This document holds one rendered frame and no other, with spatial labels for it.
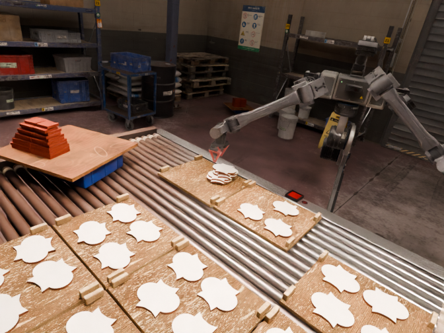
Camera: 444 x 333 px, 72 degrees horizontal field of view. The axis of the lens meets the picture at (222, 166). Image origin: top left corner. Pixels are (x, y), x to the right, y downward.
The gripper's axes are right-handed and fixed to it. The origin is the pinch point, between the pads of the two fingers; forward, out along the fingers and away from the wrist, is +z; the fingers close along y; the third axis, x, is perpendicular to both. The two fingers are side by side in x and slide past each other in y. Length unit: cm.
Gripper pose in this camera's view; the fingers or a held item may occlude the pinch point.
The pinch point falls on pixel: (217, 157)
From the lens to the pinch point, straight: 168.6
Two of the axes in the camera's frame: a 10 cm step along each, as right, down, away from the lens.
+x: 9.3, 2.7, -2.6
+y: -3.5, 3.7, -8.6
